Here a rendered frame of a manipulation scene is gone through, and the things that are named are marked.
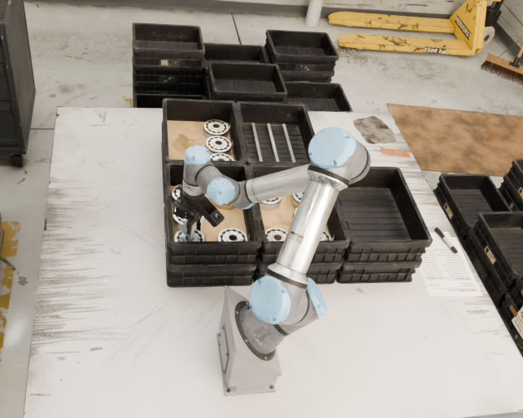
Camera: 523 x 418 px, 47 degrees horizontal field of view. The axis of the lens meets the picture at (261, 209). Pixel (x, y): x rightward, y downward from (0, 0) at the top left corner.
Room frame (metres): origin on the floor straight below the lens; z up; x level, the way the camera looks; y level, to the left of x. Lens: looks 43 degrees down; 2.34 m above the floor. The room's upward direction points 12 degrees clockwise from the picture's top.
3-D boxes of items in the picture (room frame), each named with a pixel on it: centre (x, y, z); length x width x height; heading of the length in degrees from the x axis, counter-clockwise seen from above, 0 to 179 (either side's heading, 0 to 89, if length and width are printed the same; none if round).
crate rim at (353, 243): (1.64, -0.40, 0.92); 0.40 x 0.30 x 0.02; 16
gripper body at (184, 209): (1.38, 0.23, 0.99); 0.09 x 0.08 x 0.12; 69
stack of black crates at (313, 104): (2.96, -0.16, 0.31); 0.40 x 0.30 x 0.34; 108
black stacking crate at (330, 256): (1.56, -0.12, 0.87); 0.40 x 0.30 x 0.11; 16
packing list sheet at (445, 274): (1.63, -0.72, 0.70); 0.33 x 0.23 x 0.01; 18
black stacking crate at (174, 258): (1.47, 0.17, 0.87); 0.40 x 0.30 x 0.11; 16
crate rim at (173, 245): (1.47, 0.17, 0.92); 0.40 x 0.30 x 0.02; 16
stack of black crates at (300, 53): (3.34, -0.04, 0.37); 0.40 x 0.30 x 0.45; 108
